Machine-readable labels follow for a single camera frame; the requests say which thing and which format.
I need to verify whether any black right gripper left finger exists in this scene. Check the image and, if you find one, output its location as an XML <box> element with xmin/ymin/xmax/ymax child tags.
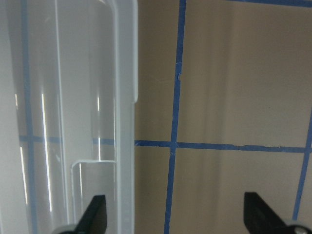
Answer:
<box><xmin>76</xmin><ymin>195</ymin><xmax>107</xmax><ymax>234</ymax></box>

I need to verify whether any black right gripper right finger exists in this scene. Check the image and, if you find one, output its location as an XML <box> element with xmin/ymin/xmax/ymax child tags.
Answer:
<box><xmin>243</xmin><ymin>192</ymin><xmax>288</xmax><ymax>234</ymax></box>

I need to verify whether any clear plastic box lid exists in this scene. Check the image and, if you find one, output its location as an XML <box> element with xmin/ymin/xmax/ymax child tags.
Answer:
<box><xmin>0</xmin><ymin>0</ymin><xmax>138</xmax><ymax>234</ymax></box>

